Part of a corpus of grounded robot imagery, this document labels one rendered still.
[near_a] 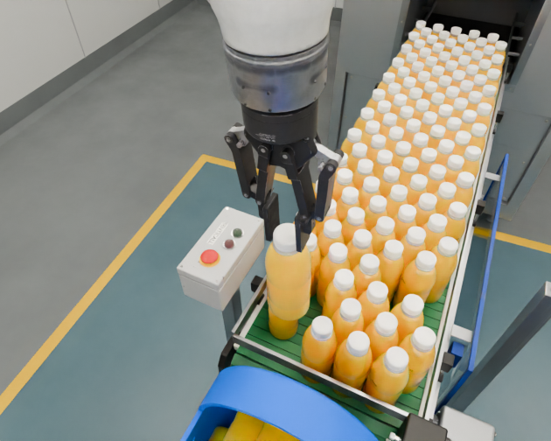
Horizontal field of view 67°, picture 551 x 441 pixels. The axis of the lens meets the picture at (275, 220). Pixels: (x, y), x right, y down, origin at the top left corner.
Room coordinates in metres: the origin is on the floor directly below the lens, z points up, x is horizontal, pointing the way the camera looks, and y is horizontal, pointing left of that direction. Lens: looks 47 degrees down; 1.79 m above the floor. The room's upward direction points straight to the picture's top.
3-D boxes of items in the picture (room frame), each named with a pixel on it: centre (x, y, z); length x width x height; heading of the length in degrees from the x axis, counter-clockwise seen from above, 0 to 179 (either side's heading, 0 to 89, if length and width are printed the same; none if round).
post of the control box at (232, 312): (0.58, 0.11, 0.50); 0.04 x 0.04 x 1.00; 64
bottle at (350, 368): (0.36, -0.15, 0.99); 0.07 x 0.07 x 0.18
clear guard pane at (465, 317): (0.72, -0.58, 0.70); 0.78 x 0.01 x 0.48; 154
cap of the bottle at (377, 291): (0.47, -0.20, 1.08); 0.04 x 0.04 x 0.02
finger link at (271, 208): (0.38, 0.00, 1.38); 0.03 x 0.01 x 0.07; 154
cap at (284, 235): (0.37, -0.02, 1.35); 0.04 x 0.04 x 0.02
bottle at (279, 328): (0.49, -0.02, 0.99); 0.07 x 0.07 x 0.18
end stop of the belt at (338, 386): (0.34, -0.09, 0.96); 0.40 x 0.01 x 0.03; 64
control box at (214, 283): (0.58, 0.11, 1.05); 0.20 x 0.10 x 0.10; 154
